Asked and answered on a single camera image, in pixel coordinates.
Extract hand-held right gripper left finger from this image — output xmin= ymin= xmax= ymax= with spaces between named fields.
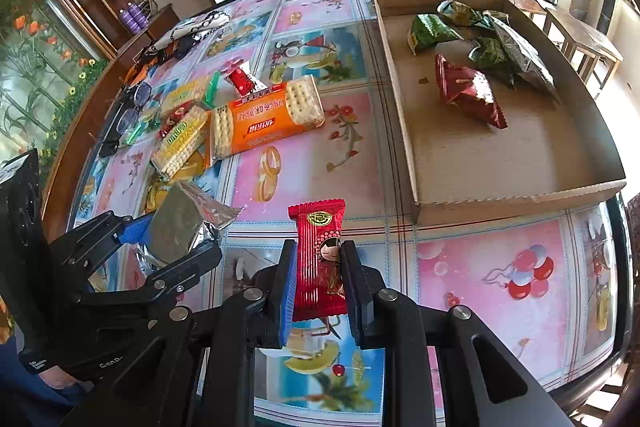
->
xmin=60 ymin=238 xmax=297 ymax=427

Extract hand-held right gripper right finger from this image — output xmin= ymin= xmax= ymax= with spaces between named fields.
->
xmin=340 ymin=238 xmax=576 ymax=427

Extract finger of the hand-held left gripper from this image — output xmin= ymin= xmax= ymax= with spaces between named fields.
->
xmin=74 ymin=244 xmax=224 ymax=307
xmin=50 ymin=211 xmax=155 ymax=277

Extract red figure print snack packet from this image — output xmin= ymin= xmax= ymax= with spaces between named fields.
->
xmin=287 ymin=199 xmax=348 ymax=323

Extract yellow cracker packet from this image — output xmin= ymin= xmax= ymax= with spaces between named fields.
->
xmin=160 ymin=72 xmax=221 ymax=112
xmin=150 ymin=106 xmax=211 ymax=180

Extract small red snack packet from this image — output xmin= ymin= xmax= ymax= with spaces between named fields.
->
xmin=159 ymin=101 xmax=193 ymax=138

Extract orange cracker packet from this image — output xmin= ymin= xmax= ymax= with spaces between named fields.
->
xmin=210 ymin=74 xmax=326 ymax=158

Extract shallow cardboard box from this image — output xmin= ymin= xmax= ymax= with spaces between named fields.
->
xmin=370 ymin=0 xmax=627 ymax=225

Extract dark red snack packet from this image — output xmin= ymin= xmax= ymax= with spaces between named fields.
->
xmin=434 ymin=53 xmax=508 ymax=130

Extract large silver foil snack packet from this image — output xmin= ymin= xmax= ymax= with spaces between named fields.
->
xmin=482 ymin=9 xmax=561 ymax=105

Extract eyeglasses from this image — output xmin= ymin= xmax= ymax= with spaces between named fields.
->
xmin=117 ymin=82 xmax=153 ymax=135

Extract person's blue trousers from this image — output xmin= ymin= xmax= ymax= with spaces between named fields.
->
xmin=0 ymin=297 xmax=101 ymax=427

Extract orange black cloth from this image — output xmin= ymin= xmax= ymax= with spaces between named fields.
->
xmin=122 ymin=34 xmax=198 ymax=85

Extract red white candy packet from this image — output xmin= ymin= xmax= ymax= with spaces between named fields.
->
xmin=222 ymin=59 xmax=268 ymax=95

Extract dark wooden cabinet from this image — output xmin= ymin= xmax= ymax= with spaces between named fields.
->
xmin=102 ymin=2 xmax=181 ymax=58

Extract black white patterned scarf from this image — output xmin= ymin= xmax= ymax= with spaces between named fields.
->
xmin=152 ymin=10 xmax=231 ymax=50

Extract small wooden table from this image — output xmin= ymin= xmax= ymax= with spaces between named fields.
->
xmin=542 ymin=7 xmax=625 ymax=100

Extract flower wall mural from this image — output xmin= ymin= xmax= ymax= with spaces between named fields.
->
xmin=0 ymin=0 xmax=108 ymax=168

